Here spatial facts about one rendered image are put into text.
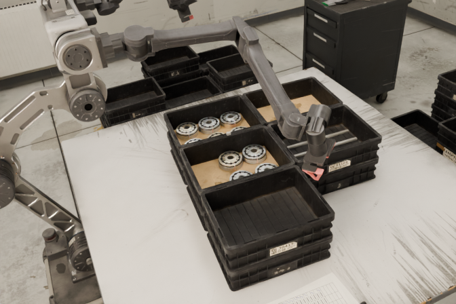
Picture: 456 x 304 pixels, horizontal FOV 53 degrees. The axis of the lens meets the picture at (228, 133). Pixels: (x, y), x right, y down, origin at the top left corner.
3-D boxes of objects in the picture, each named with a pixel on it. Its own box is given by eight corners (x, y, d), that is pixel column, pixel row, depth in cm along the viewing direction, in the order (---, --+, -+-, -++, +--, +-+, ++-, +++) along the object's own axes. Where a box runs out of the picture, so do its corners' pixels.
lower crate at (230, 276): (231, 295, 157) (229, 273, 150) (205, 235, 181) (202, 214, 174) (332, 258, 167) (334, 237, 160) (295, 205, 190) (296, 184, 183)
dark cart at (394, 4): (332, 123, 359) (340, 13, 307) (301, 98, 393) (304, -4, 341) (392, 102, 377) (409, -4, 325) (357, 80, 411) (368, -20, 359)
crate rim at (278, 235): (226, 256, 145) (226, 252, 144) (199, 197, 169) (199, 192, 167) (336, 219, 155) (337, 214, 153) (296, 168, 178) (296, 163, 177)
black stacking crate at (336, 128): (296, 186, 184) (296, 164, 177) (267, 146, 207) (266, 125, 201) (380, 160, 194) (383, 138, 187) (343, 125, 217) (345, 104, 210)
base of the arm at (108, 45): (98, 59, 159) (89, 27, 152) (121, 53, 162) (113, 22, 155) (103, 69, 153) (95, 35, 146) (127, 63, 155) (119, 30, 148)
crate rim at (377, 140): (296, 168, 178) (296, 163, 177) (265, 129, 202) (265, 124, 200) (383, 142, 188) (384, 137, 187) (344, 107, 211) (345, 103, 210)
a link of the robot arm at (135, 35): (243, 31, 171) (247, 10, 163) (255, 57, 164) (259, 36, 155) (124, 47, 161) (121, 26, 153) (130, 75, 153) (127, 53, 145)
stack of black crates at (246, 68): (226, 132, 334) (222, 79, 308) (211, 113, 356) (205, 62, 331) (274, 117, 346) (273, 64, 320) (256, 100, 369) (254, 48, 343)
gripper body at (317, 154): (333, 143, 147) (331, 128, 142) (323, 167, 142) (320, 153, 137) (314, 140, 150) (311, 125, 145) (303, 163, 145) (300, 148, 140)
